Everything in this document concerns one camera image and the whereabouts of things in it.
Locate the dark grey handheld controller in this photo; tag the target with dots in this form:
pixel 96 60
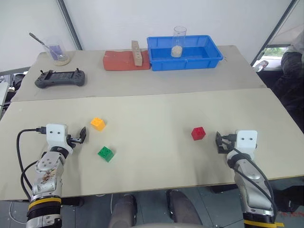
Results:
pixel 59 78

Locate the wooden block with holes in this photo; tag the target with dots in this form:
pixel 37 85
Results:
pixel 137 54

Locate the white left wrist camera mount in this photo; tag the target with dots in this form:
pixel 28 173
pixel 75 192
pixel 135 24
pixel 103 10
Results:
pixel 56 135

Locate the metal spoon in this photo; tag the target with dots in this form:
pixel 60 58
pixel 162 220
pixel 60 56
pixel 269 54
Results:
pixel 39 40

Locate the red toy building block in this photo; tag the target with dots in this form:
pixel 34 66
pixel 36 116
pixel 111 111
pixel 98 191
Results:
pixel 198 133

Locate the dark rounded shape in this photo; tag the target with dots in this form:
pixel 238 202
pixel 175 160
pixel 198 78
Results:
pixel 183 209
pixel 123 211

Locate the yellow toy building block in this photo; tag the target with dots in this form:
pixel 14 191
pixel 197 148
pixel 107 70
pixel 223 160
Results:
pixel 98 124

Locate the glass beaker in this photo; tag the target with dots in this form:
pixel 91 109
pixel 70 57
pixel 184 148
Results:
pixel 51 47

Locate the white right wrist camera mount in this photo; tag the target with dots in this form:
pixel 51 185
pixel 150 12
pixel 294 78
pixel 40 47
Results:
pixel 247 141

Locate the seated person in dark trousers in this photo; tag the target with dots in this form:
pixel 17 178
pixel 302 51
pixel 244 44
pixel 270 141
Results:
pixel 291 76

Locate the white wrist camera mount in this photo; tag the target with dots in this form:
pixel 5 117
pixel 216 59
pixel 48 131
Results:
pixel 247 141
pixel 56 135

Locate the green toy building block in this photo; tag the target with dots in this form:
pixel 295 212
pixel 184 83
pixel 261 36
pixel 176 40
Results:
pixel 106 154

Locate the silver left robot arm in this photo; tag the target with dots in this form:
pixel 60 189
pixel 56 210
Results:
pixel 47 171

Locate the grey metal frame bar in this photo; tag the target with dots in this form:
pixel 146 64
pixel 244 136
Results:
pixel 275 31
pixel 70 23

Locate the beige round coaster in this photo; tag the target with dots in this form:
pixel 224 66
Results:
pixel 61 63

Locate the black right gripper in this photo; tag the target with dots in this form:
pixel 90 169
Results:
pixel 229 141

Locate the clear plastic cup with grains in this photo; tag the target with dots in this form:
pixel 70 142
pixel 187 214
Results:
pixel 177 45

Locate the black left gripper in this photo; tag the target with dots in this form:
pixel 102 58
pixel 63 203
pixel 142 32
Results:
pixel 72 139

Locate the red-brown flat mat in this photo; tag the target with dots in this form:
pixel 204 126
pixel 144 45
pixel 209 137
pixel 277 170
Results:
pixel 118 60

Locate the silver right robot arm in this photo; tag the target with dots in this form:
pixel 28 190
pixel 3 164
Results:
pixel 251 180

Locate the blue plastic bin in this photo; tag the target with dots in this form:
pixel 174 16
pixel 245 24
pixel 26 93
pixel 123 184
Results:
pixel 190 62

